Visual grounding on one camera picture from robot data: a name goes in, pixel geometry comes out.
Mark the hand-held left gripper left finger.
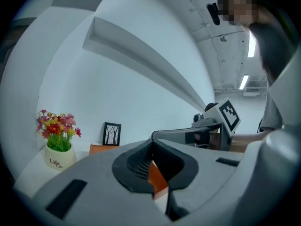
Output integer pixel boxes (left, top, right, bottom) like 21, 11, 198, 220
32, 138, 171, 226

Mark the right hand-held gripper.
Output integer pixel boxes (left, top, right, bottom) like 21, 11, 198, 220
150, 97, 242, 152

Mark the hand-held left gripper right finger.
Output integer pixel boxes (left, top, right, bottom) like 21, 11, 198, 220
152, 138, 244, 221

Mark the person's right forearm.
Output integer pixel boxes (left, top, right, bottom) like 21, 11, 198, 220
231, 129, 272, 153

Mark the red yellow flowers white pot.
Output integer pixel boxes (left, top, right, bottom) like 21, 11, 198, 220
35, 109, 82, 172

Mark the person's grey dress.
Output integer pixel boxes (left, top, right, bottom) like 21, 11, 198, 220
259, 83, 285, 133

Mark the white ceiling air conditioner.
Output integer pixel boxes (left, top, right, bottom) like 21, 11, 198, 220
242, 87, 261, 97

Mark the long ceiling light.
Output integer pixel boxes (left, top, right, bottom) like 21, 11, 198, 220
238, 74, 250, 90
247, 32, 257, 58

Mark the black picture frame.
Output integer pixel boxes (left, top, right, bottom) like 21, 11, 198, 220
102, 121, 122, 147

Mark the black head-worn camera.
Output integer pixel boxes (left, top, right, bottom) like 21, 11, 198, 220
206, 2, 222, 26

